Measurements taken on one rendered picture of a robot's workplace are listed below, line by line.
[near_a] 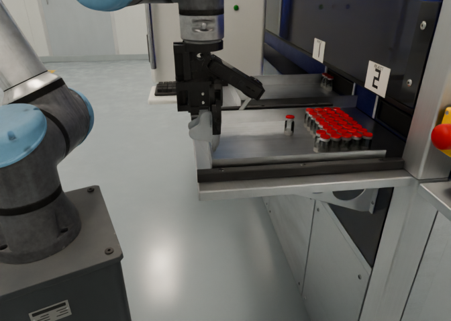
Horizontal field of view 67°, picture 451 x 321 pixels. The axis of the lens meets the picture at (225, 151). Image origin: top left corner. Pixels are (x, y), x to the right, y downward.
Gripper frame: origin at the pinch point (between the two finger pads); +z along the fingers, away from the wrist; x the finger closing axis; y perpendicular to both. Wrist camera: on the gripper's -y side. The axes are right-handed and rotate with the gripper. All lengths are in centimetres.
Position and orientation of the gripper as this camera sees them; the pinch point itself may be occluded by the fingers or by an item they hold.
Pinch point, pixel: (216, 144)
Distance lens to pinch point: 68.1
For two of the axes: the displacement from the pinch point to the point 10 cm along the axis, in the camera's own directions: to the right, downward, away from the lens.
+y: -9.9, 0.6, -1.1
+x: 1.3, 4.4, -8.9
